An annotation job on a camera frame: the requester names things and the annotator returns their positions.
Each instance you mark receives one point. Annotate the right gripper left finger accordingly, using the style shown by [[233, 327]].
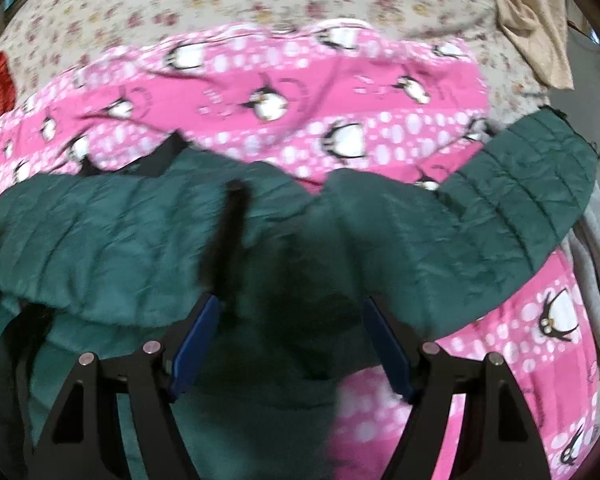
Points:
[[106, 404]]

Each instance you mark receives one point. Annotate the dark green puffer jacket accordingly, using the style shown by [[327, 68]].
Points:
[[104, 263]]

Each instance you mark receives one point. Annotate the floral quilt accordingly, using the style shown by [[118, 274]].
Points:
[[45, 37]]

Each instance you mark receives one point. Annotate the pink penguin blanket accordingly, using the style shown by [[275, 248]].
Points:
[[509, 396]]

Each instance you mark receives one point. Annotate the beige curtain right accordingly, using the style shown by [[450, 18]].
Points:
[[539, 31]]

